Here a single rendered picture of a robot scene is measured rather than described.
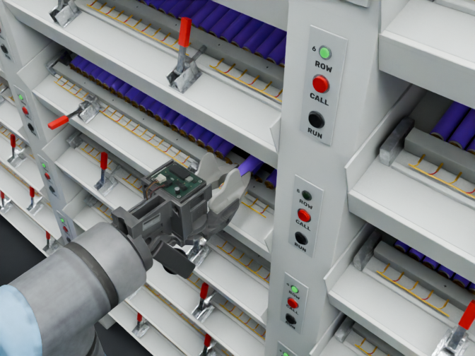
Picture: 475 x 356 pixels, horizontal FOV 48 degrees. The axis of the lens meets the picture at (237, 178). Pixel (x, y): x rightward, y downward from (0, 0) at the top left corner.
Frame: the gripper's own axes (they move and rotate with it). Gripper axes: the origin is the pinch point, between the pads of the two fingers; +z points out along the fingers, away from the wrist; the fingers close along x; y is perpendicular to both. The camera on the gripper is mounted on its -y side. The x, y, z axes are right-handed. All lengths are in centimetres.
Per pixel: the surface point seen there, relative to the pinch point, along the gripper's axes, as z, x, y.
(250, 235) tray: -2.0, -4.4, -7.3
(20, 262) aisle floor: -5, 95, -96
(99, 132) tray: -1.9, 31.1, -7.2
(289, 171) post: -2.8, -10.5, 9.5
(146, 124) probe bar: 2.1, 22.3, -3.2
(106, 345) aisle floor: -5, 48, -96
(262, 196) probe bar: 2.1, -3.0, -3.2
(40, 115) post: -2, 52, -14
